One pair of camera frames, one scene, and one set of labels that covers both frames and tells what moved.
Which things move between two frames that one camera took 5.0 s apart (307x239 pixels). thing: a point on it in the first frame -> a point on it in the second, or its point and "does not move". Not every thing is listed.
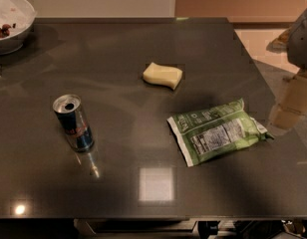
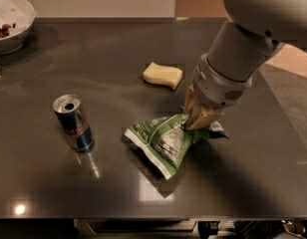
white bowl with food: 14,22 does not move
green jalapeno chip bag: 215,130 -> 165,143
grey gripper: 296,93 -> 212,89
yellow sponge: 161,75 does not move
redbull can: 69,112 does not move
